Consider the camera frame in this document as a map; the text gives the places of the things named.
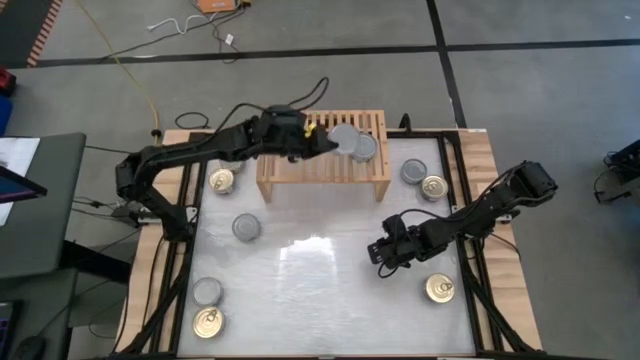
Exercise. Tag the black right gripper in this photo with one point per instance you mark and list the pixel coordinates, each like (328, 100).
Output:
(407, 247)

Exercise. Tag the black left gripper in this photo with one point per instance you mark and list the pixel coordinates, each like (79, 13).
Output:
(285, 142)

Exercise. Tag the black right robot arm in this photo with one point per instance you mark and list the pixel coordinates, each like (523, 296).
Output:
(480, 215)

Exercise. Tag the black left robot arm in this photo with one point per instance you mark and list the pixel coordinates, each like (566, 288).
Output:
(200, 147)

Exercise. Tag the wooden slatted shelf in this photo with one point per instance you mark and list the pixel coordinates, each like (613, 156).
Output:
(325, 175)

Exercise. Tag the Wild Planet salmon can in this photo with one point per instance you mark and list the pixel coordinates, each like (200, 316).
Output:
(440, 288)
(208, 322)
(222, 180)
(434, 187)

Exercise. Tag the small white plug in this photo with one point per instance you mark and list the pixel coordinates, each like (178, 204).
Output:
(228, 39)

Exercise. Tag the orange box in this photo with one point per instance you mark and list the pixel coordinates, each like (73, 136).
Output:
(216, 5)

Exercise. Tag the black desk leg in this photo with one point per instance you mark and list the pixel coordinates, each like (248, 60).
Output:
(95, 261)

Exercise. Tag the grey desk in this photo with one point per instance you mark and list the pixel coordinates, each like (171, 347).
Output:
(45, 305)
(55, 225)

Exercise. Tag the dark laptop screen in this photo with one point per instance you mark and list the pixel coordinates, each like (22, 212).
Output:
(20, 185)

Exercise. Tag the white paper sheet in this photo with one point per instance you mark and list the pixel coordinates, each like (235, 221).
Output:
(17, 152)

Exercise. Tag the blue object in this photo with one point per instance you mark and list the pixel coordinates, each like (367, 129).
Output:
(4, 115)

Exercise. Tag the dark mat orange trim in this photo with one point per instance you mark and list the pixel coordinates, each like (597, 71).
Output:
(20, 30)

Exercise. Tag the red object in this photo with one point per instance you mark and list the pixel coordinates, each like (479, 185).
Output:
(5, 80)

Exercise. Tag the dark keyboard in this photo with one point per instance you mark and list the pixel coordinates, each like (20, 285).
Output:
(7, 327)

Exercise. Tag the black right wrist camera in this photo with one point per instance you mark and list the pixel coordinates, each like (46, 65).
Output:
(394, 225)

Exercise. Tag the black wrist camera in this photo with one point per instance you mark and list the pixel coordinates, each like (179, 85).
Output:
(285, 114)
(394, 225)

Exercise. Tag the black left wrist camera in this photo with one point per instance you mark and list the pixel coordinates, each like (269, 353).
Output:
(285, 114)

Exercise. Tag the black frame bracket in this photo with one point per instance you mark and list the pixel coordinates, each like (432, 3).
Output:
(405, 124)

